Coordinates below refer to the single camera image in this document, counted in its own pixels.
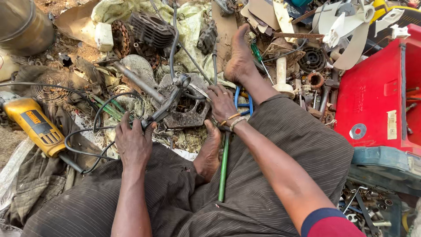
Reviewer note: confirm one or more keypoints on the rusty cast metal base plate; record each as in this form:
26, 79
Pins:
190, 115

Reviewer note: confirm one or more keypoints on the heap of cardboard scraps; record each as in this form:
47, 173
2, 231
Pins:
259, 13

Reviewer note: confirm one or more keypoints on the yellow and black tool case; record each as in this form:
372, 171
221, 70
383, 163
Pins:
407, 13

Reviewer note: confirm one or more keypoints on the tray of nuts and tools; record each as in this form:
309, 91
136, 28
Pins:
368, 210

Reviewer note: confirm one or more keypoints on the small black plastic part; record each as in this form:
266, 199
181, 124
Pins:
65, 60

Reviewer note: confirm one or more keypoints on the brown wooden board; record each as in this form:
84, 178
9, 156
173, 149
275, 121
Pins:
225, 29

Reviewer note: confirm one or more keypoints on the white plastic fan blade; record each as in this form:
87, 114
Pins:
348, 29

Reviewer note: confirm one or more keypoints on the red and blue sleeve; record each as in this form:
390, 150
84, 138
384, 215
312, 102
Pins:
329, 223

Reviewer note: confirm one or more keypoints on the black round vented cover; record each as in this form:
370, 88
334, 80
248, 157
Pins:
311, 60

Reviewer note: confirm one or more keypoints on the cream plastic strip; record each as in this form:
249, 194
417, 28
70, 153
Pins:
283, 18

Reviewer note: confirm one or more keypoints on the person's right foot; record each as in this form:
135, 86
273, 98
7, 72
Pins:
240, 57

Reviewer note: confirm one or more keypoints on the gold bangle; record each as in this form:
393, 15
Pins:
234, 116

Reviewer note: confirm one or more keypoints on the dark striped trousers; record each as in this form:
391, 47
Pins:
256, 171

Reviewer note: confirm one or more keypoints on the clear plastic sheet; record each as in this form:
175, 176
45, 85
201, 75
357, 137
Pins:
11, 171

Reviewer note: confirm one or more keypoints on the grey metal carburettor part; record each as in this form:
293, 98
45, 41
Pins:
207, 38

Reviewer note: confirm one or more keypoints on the brown cardboard sheet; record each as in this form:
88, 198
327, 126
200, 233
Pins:
77, 24

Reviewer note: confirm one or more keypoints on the grey round metal cover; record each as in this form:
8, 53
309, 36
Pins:
141, 67

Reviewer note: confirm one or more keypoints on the white plastic spindle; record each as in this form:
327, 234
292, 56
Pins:
282, 74

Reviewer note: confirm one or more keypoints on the grey-brown checked cloth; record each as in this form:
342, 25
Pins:
36, 184

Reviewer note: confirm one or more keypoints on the yellow angle grinder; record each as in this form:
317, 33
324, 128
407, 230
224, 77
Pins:
34, 125

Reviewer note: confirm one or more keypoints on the red plastic crate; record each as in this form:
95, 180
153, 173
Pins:
368, 95

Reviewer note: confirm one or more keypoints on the rusty angle iron bar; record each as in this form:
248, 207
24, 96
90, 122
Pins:
297, 35

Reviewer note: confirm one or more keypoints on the grey metal tube clamp assembly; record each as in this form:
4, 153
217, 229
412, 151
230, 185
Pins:
166, 103

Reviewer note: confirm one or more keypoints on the green metal rod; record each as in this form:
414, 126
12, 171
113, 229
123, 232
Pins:
224, 168

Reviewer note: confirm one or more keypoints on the person's left hand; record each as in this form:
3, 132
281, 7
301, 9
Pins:
133, 144

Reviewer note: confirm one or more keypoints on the person's left foot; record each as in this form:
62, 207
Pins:
207, 151

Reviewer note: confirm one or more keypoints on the black finned engine cylinder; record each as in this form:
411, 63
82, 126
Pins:
151, 29

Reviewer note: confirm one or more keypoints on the person's foot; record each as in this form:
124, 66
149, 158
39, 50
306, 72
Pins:
207, 151
240, 57

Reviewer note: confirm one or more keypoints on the large metal drum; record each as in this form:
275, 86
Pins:
21, 26

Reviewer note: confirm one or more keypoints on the blue-grey plastic tool case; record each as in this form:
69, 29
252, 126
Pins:
381, 164

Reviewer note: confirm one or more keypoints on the thin metal hand tool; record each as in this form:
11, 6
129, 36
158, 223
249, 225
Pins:
199, 90

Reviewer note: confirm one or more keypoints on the pale green sack cloth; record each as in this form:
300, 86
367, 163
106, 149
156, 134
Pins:
194, 19

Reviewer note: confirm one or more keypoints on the white plastic bracket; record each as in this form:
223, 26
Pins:
389, 19

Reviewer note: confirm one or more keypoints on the white plastic box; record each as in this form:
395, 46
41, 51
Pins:
104, 37

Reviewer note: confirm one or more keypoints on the person's right hand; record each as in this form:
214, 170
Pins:
225, 107

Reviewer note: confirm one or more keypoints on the person's right fingers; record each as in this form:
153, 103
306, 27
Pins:
218, 91

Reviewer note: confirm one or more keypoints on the rusty round flywheel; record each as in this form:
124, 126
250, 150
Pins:
121, 38

